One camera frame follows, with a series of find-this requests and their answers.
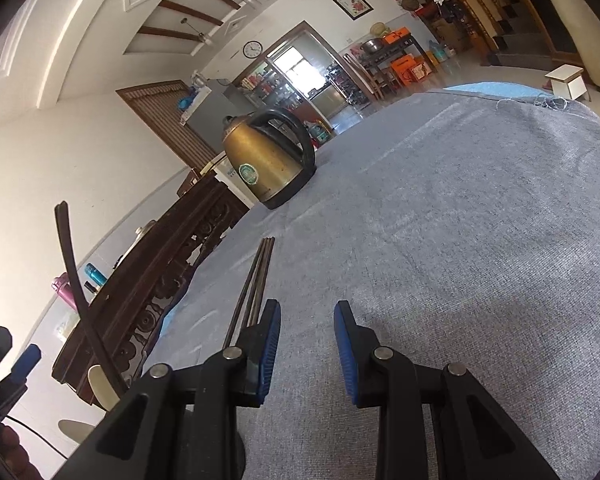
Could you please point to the grey tablecloth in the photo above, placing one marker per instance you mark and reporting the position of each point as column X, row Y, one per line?
column 455, row 210

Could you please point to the framed flower picture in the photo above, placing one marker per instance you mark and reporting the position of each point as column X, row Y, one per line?
column 353, row 5

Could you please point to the kitchen window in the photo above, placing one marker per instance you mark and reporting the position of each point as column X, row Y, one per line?
column 297, row 67

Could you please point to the metal pot with lid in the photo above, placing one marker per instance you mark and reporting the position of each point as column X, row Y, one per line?
column 145, row 232

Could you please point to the blue water bottle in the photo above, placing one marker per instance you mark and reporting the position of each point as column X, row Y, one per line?
column 96, row 274

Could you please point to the wooden staircase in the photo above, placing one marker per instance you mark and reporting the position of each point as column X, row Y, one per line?
column 520, row 40

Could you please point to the white chest freezer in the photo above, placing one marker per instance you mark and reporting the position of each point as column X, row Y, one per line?
column 230, row 180

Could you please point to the light blue table cover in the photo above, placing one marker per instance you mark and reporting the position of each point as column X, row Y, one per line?
column 480, row 89

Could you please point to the blue bag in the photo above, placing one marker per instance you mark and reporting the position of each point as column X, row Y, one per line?
column 186, row 102

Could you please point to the dark wooden side table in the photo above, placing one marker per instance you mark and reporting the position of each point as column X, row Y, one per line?
column 405, row 50

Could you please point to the metal rack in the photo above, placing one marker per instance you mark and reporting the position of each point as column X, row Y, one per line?
column 347, row 85

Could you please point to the woven basket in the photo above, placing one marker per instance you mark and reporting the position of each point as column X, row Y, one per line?
column 378, row 28

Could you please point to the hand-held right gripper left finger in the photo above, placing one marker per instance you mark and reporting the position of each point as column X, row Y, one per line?
column 270, row 350

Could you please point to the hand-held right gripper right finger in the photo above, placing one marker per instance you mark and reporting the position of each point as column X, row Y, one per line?
column 347, row 350

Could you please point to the grey refrigerator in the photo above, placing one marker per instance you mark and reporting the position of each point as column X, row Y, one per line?
column 210, row 120

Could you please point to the gold electric kettle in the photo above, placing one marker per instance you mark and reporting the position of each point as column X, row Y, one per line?
column 265, row 160

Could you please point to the small white stool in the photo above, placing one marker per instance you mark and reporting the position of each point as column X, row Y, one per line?
column 567, row 77

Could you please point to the pink water bottle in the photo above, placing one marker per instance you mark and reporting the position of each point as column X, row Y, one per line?
column 65, row 292

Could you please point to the clear water jug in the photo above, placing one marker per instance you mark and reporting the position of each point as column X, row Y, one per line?
column 436, row 52

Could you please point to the cardboard box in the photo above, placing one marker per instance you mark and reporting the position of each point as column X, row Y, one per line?
column 450, row 35

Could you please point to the orange box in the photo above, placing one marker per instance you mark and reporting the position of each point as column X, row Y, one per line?
column 397, row 37
column 410, row 70

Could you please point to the green water container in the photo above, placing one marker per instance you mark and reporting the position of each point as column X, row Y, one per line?
column 320, row 134

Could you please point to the metal bowl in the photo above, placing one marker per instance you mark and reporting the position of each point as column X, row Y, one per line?
column 371, row 46

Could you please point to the striped wooden door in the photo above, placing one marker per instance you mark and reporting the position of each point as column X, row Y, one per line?
column 165, row 120

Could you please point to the dark slim bottle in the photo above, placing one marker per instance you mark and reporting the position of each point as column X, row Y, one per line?
column 90, row 287

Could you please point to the carved wooden sideboard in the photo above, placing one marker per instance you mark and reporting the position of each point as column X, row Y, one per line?
column 145, row 280

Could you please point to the glass bottle cabinet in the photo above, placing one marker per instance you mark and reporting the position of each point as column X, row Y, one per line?
column 260, row 85

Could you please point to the person's left hand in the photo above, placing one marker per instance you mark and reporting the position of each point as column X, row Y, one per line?
column 22, row 452

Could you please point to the wooden dining chair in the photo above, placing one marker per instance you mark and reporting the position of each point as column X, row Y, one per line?
column 367, row 77

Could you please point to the round wall clock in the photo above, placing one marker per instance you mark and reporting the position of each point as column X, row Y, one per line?
column 252, row 49

